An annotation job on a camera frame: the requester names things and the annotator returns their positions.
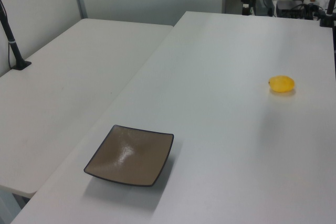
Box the brown square ceramic plate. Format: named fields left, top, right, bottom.
left=83, top=124, right=175, bottom=188

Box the black camera pole with base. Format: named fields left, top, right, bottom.
left=0, top=0, right=33, bottom=71

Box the yellow potato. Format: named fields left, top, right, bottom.
left=268, top=75, right=296, bottom=93

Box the black camera stand clamp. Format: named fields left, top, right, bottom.
left=318, top=0, right=336, bottom=28

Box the black electronics box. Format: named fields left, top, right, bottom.
left=276, top=0, right=307, bottom=18

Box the white side table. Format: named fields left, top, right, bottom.
left=0, top=18, right=174, bottom=199

